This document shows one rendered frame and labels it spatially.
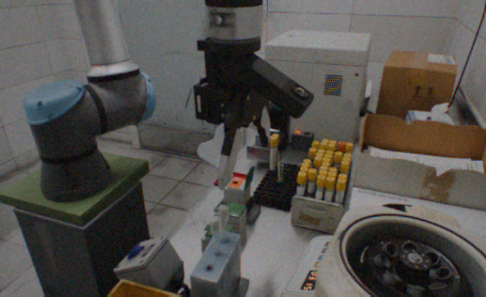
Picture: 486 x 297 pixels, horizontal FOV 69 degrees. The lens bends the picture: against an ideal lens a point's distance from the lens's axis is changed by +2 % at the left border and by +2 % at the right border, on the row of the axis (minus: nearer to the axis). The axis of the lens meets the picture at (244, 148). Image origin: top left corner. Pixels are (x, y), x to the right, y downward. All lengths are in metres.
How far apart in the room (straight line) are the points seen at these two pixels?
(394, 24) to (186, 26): 1.32
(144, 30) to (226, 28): 2.31
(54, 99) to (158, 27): 1.96
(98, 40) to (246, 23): 0.44
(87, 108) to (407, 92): 1.04
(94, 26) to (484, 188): 0.82
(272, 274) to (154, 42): 2.27
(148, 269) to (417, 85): 1.09
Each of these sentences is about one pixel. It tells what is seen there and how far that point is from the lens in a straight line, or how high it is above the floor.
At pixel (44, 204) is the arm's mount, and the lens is 0.87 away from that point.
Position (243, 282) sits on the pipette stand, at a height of 0.88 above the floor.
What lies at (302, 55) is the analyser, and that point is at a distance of 0.99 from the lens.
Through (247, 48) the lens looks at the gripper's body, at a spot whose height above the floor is 1.26.
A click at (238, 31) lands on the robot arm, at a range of 0.46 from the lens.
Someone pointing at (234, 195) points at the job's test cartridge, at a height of 0.93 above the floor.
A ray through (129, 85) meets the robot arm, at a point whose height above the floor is 1.12.
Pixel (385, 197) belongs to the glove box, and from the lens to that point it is 0.76.
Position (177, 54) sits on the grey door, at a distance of 2.63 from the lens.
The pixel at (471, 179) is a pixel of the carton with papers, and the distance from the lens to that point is 0.77.
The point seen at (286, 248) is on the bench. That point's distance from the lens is 0.70.
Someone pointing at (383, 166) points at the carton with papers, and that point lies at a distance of 0.74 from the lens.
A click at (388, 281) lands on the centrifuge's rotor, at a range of 0.53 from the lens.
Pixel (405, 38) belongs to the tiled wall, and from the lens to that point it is 2.29.
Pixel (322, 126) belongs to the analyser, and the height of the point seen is 0.95.
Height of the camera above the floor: 1.34
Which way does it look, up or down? 26 degrees down
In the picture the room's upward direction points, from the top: straight up
